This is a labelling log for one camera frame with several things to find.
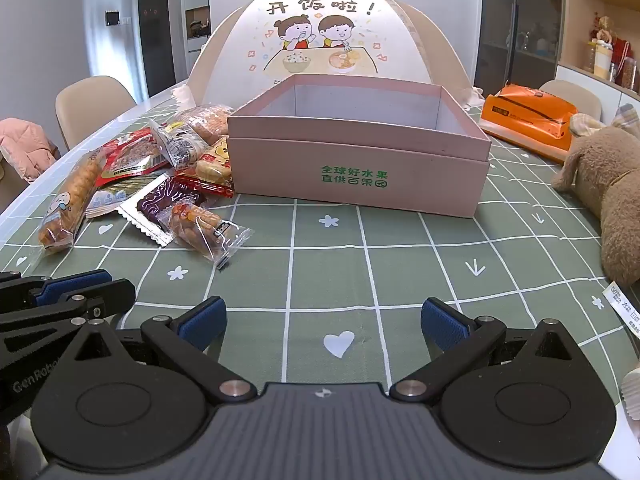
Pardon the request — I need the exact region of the white silver snack packet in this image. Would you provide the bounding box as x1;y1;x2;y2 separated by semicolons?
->
149;119;211;170

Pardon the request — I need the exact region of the pink cardboard box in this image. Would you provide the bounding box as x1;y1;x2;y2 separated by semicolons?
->
226;73;493;219

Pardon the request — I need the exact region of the printed mesh food cover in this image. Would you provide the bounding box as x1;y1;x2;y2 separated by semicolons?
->
172;0;486;111

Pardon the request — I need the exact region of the white cabinet with niche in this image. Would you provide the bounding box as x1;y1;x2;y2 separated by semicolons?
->
184;0;211;81

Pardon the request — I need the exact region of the pink jacket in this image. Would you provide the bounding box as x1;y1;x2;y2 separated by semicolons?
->
0;117;62;183

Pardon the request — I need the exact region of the glass door cabinet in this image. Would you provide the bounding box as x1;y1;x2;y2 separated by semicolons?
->
475;0;566;96

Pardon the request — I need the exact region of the pink plush toy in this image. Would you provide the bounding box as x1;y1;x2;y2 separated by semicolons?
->
621;364;640;423

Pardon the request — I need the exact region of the dark door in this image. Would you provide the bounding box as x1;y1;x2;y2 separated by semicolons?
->
137;0;177;106

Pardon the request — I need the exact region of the white plush toy label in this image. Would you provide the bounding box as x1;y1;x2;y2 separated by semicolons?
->
602;280;640;348

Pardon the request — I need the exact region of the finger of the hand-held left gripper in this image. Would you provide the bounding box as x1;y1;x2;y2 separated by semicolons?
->
0;269;113;311
0;279;137;356

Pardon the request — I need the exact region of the small doll figurine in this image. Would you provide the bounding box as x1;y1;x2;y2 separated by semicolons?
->
590;12;618;45

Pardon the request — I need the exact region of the yellow bottle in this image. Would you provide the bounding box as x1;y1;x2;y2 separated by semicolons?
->
595;40;614;81

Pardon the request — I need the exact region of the blue snack packet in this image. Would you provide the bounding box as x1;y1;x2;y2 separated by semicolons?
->
85;172;168;220

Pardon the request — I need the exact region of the green checked tablecloth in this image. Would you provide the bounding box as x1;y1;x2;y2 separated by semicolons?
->
0;102;638;386

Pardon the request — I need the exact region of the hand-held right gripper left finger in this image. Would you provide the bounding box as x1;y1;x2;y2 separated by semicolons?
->
62;296;257;404

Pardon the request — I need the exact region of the red cartoon snack packet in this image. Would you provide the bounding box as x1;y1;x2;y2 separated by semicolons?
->
175;136;236;198

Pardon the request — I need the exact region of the glass jar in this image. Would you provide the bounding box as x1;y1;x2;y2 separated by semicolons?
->
617;57;639;89

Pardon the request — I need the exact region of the long bread stick packet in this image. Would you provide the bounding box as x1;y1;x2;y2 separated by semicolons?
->
37;152;106;256

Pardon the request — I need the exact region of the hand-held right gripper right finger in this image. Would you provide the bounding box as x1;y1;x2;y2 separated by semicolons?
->
389;297;576;402

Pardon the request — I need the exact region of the beige chair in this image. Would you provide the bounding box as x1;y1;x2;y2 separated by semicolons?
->
55;76;138;152
539;79;603;121

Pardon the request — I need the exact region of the brown plush dog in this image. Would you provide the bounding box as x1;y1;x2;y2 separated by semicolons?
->
551;102;640;286

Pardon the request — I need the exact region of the orange tissue pack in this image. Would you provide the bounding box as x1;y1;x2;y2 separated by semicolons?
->
480;84;581;165

